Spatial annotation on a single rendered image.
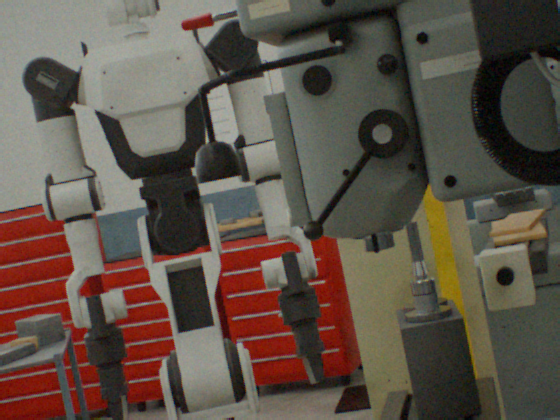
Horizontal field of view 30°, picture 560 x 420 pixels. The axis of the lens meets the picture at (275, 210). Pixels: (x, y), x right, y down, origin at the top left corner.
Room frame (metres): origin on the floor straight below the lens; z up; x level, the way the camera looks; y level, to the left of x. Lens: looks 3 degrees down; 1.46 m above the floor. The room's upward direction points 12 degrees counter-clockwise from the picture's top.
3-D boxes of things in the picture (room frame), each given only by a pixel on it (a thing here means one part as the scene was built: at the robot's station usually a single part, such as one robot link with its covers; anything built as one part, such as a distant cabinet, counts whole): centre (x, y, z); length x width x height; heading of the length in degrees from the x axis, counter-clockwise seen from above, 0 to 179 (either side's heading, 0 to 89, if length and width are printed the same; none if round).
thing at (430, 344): (2.02, -0.25, 1.00); 0.22 x 0.12 x 0.20; 175
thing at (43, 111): (2.38, 0.45, 1.70); 0.12 x 0.09 x 0.14; 3
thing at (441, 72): (1.56, -0.34, 1.47); 0.24 x 0.19 x 0.26; 168
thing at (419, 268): (1.97, -0.25, 1.22); 0.03 x 0.03 x 0.11
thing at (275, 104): (1.62, -0.04, 1.45); 0.04 x 0.04 x 0.21; 78
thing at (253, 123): (2.38, 0.00, 1.52); 0.13 x 0.12 x 0.22; 92
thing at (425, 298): (1.97, -0.25, 1.13); 0.05 x 0.05 x 0.05
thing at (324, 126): (1.60, -0.15, 1.47); 0.21 x 0.19 x 0.32; 168
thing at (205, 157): (1.64, 0.07, 1.47); 0.07 x 0.07 x 0.06
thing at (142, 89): (2.42, 0.23, 1.63); 0.34 x 0.30 x 0.36; 93
